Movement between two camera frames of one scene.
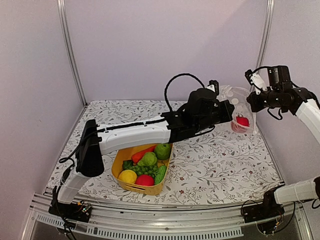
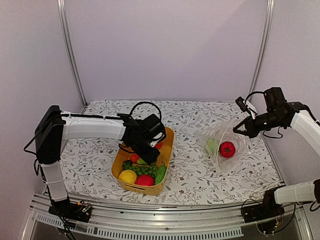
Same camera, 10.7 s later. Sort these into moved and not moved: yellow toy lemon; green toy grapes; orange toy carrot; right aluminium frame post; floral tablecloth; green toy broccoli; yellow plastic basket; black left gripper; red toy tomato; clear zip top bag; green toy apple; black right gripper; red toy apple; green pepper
Moved: red toy tomato; black left gripper; green toy apple; clear zip top bag; black right gripper
Not moved: green toy broccoli; right aluminium frame post; yellow plastic basket; orange toy carrot; green toy grapes; floral tablecloth; red toy apple; yellow toy lemon; green pepper
